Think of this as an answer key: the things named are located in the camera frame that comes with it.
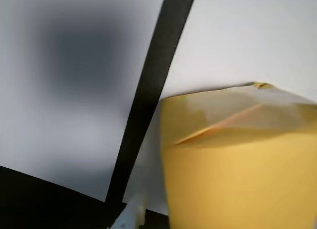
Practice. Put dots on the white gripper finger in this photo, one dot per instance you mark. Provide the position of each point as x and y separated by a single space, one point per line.
132 214

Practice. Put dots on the white paper marked one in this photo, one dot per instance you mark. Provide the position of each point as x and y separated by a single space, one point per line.
247 41

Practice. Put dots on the dark grey printed mat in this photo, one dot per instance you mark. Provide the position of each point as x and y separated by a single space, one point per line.
37 201

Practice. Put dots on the white paper marked two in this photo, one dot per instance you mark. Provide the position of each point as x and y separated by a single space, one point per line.
74 140

